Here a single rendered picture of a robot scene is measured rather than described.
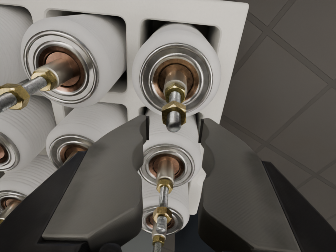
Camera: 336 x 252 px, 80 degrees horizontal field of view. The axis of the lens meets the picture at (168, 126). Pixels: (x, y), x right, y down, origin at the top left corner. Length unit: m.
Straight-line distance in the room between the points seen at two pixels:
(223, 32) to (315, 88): 0.34
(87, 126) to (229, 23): 0.21
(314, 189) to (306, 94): 0.33
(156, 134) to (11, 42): 0.20
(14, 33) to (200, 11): 0.22
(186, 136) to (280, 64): 0.32
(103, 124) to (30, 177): 0.17
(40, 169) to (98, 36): 0.26
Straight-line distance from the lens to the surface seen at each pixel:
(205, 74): 0.21
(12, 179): 0.41
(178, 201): 0.34
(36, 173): 0.41
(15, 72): 0.31
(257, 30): 0.48
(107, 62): 0.23
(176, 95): 0.17
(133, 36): 0.28
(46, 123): 0.36
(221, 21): 0.28
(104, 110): 0.31
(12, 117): 0.34
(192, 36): 0.21
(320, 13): 0.53
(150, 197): 0.34
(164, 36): 0.21
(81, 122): 0.28
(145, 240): 0.51
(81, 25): 0.23
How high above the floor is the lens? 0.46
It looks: 59 degrees down
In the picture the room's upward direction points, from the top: 174 degrees counter-clockwise
